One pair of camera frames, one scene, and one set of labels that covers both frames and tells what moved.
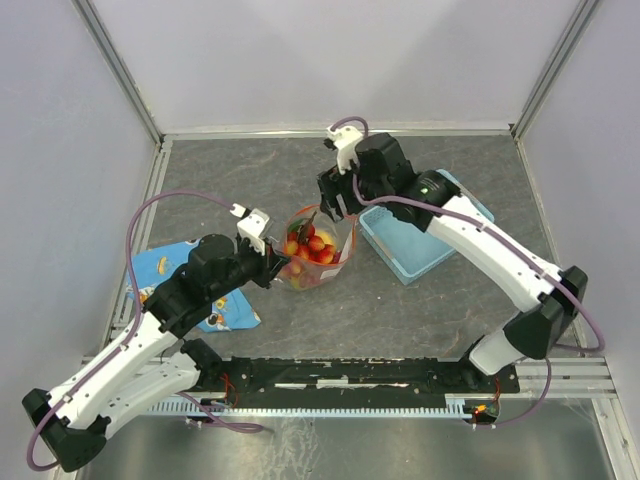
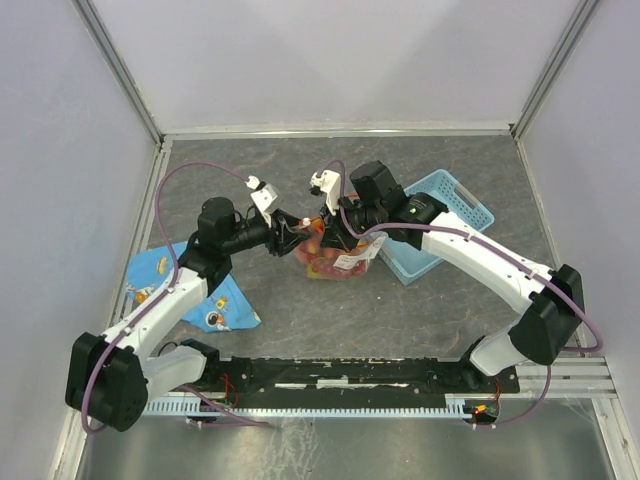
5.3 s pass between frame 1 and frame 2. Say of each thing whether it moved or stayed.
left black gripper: moved
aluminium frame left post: stayed
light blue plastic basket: stayed
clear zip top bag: moved
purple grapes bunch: moved
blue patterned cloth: stayed
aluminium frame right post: stayed
